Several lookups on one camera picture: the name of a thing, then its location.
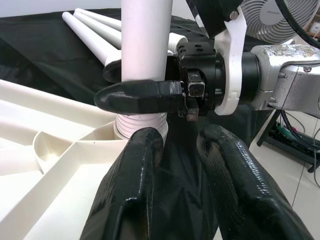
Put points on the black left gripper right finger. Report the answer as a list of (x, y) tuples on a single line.
[(250, 200)]

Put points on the white grey standing fan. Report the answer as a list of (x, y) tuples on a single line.
[(270, 12)]

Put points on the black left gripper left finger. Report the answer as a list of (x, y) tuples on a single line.
[(125, 195)]

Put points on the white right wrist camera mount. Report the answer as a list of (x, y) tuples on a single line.
[(235, 50)]

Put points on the white ribbed plastic table top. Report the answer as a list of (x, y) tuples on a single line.
[(62, 175)]

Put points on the black metal stand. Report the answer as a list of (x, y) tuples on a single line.
[(300, 143)]

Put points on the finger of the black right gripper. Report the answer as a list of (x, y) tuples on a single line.
[(112, 72), (130, 97)]

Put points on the black table cloth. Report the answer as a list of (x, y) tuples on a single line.
[(37, 50)]

